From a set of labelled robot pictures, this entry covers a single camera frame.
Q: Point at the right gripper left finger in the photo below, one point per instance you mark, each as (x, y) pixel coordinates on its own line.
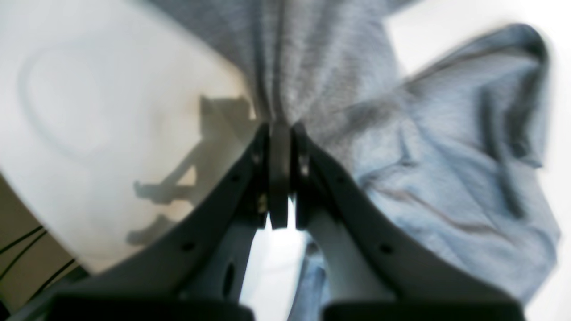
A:
(195, 272)

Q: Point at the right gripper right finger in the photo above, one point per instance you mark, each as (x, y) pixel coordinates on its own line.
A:
(378, 272)

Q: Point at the grey t-shirt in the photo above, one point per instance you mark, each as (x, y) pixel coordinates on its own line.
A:
(450, 154)

